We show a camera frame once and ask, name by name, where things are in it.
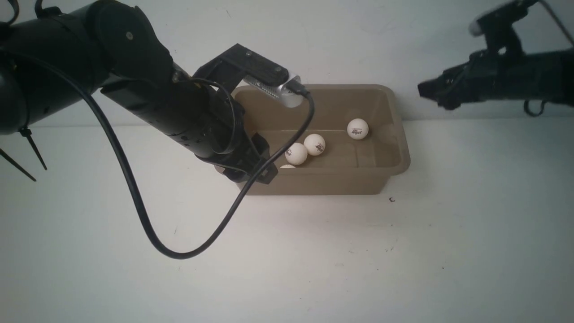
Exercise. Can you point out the plain white ping-pong ball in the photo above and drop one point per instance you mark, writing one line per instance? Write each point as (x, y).
(297, 154)

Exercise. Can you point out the black cable ties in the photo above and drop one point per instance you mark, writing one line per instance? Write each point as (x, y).
(24, 160)

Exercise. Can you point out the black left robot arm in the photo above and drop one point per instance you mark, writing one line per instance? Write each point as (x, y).
(111, 47)

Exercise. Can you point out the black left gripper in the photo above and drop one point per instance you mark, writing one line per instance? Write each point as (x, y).
(241, 165)

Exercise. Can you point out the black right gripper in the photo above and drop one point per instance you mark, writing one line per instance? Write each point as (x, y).
(472, 82)

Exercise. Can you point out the white ping-pong ball with logo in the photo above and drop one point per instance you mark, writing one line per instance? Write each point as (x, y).
(315, 144)

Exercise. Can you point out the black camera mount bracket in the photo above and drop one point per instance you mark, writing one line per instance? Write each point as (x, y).
(242, 64)

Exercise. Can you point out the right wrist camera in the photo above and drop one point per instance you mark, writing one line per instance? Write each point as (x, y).
(496, 26)

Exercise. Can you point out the tan plastic bin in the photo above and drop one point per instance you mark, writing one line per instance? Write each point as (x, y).
(348, 167)

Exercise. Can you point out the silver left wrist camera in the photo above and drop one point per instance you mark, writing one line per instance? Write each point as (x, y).
(280, 93)

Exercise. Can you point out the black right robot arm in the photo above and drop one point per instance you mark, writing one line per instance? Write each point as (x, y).
(545, 77)

